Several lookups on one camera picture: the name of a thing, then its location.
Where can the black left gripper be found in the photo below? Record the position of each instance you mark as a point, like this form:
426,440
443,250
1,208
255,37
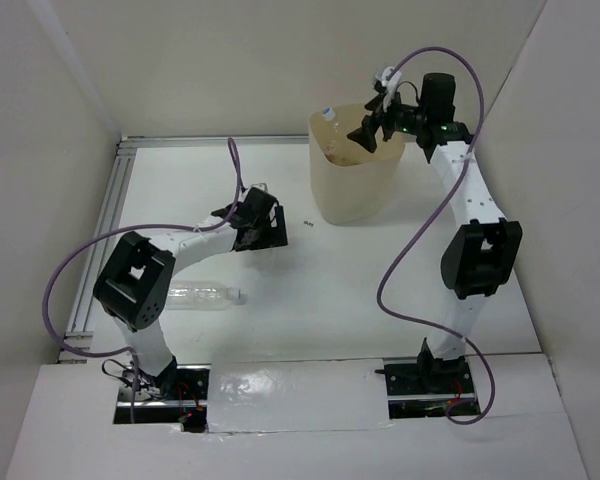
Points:
275,236

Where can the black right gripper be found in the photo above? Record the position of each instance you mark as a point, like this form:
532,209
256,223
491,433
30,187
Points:
365,135

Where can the clear bottle white cap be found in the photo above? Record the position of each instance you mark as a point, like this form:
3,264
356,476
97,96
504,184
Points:
339,121

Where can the red label bottle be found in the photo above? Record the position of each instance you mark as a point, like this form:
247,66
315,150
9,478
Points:
335,154

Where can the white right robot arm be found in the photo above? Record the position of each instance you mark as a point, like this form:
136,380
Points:
480,257

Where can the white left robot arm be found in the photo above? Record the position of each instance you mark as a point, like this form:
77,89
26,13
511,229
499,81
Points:
134,283

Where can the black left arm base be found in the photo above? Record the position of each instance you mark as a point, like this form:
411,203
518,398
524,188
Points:
183,403

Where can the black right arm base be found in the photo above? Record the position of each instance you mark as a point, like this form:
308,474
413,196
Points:
411,393

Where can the beige plastic bin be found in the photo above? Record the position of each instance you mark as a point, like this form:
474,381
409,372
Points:
345,194

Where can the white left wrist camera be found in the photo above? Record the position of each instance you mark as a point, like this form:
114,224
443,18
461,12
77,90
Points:
258,190

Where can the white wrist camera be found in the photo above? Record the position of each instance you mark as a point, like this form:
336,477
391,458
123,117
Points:
386,84
258,190

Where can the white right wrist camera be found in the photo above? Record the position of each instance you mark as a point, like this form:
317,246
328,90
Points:
386,84

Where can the aluminium frame rail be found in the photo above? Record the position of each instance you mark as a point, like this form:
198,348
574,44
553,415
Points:
100,240

